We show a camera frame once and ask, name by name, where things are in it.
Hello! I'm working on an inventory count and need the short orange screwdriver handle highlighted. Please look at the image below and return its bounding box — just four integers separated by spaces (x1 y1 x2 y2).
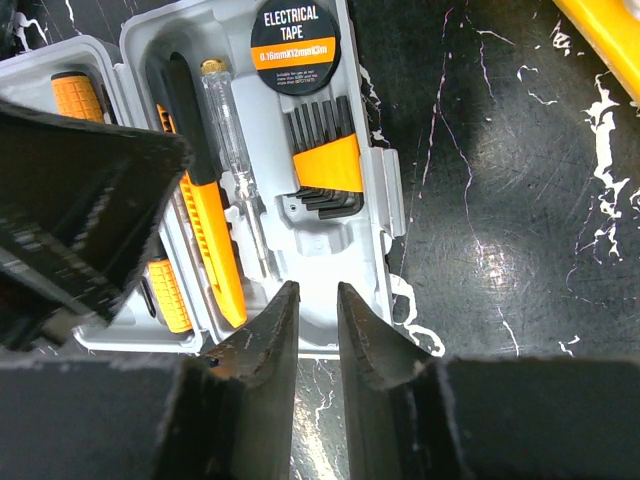
140 243 192 334

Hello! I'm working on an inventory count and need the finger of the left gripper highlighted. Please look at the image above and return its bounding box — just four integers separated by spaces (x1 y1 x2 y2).
1 101 193 350

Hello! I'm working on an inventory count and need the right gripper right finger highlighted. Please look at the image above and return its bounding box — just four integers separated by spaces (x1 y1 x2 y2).
337 283 639 479

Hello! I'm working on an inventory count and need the grey plastic tool case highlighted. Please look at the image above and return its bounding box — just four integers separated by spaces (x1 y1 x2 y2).
1 1 405 358

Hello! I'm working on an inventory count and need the yellow plastic bin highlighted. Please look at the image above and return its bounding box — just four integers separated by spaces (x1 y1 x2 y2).
554 0 639 106

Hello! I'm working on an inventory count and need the orange utility knife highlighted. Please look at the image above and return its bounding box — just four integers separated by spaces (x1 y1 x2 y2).
156 52 248 328

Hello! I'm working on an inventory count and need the hex key set orange holder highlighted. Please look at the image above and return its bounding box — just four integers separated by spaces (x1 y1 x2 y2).
285 95 364 220

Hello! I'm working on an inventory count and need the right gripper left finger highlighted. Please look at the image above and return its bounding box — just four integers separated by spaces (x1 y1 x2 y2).
1 281 300 479

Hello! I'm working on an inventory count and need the black electrical tape roll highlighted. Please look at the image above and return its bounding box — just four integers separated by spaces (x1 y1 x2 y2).
250 0 341 96

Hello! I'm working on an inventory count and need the orange handled screwdriver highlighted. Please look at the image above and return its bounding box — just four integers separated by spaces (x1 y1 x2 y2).
51 71 104 123

